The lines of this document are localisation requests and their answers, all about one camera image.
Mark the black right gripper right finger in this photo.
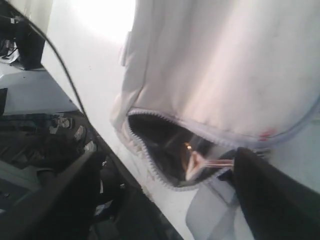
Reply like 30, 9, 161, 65
233, 147, 320, 240

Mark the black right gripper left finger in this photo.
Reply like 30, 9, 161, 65
0, 151, 106, 240

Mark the white canvas backpack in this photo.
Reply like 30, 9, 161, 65
112, 0, 320, 240

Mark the dark equipment beside table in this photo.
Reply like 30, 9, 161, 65
0, 0, 45, 70

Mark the black cable over table edge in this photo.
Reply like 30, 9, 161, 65
0, 13, 106, 153

